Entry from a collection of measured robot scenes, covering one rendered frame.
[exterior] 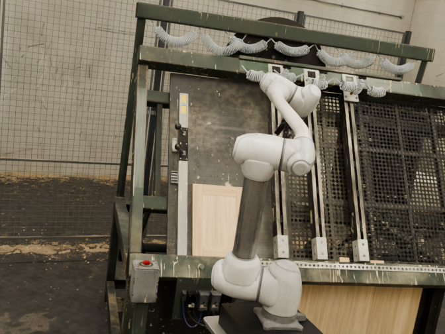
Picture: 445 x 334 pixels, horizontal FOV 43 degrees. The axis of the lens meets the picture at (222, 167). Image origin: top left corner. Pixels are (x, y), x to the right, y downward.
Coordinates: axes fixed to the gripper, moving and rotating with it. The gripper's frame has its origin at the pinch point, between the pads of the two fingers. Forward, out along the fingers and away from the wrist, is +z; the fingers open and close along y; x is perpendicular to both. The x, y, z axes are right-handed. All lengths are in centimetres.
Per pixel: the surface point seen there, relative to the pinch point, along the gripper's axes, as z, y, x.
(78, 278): 234, -7, -66
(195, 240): 51, 41, -21
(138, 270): 36, 76, -49
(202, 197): 44, 17, -23
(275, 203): 35.7, 11.1, 17.2
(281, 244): 40, 33, 25
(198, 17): 23, -106, -53
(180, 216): 46, 32, -33
